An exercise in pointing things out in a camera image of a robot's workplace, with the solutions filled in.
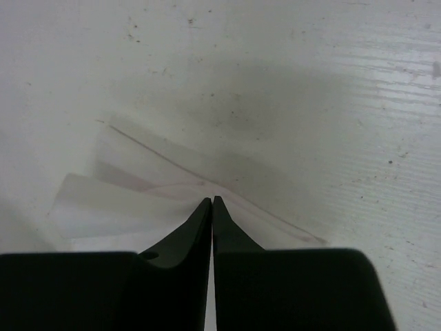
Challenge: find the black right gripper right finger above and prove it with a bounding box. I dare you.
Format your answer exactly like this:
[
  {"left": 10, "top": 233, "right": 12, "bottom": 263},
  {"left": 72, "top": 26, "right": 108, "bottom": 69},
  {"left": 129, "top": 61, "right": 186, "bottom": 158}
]
[{"left": 212, "top": 197, "right": 396, "bottom": 330}]

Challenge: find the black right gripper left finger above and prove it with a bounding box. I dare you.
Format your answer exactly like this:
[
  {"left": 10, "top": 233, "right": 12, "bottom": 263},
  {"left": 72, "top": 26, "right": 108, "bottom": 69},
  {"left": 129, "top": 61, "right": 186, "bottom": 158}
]
[{"left": 116, "top": 198, "right": 212, "bottom": 330}]

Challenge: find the light pink tank top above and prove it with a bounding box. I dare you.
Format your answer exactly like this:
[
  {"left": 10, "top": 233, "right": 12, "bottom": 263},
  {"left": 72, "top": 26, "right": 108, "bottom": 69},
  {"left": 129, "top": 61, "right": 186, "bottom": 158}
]
[{"left": 49, "top": 121, "right": 327, "bottom": 251}]

